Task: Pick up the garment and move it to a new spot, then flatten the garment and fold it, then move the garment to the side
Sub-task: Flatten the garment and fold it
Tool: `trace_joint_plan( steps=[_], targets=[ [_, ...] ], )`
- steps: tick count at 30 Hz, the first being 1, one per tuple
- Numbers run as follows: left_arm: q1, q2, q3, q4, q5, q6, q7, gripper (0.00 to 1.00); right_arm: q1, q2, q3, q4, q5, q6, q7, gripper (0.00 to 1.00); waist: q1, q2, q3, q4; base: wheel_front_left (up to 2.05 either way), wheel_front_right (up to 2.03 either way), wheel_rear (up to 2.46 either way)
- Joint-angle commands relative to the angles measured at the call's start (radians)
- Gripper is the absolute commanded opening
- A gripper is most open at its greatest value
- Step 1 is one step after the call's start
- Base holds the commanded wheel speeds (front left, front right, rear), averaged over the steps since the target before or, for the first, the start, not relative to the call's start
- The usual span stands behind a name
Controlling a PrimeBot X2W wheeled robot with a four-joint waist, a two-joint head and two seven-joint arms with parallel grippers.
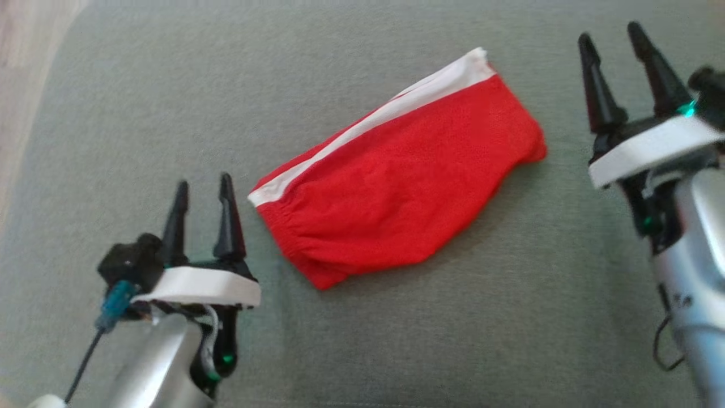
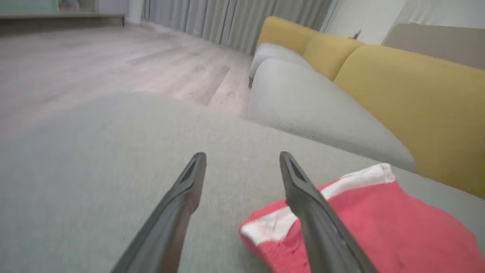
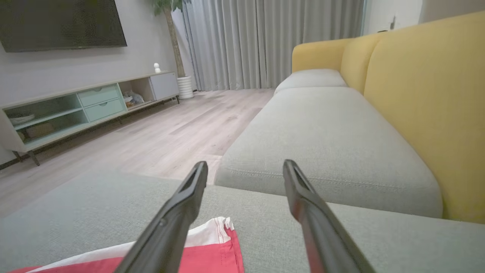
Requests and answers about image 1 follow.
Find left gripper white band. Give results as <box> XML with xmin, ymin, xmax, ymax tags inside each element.
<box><xmin>131</xmin><ymin>173</ymin><xmax>262</xmax><ymax>310</ymax></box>

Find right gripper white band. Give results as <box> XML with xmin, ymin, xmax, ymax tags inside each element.
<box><xmin>578</xmin><ymin>22</ymin><xmax>725</xmax><ymax>191</ymax></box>

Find red shorts with white stripe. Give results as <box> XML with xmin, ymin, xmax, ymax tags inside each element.
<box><xmin>248</xmin><ymin>47</ymin><xmax>548</xmax><ymax>291</ymax></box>

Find grey fabric sofa seat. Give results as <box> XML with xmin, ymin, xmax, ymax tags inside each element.
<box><xmin>0</xmin><ymin>0</ymin><xmax>725</xmax><ymax>408</ymax></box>

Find black cable with teal connector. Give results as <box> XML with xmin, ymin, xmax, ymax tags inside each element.
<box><xmin>64</xmin><ymin>280</ymin><xmax>140</xmax><ymax>405</ymax></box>

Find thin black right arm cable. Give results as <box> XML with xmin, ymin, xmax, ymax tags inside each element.
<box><xmin>652</xmin><ymin>282</ymin><xmax>687</xmax><ymax>373</ymax></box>

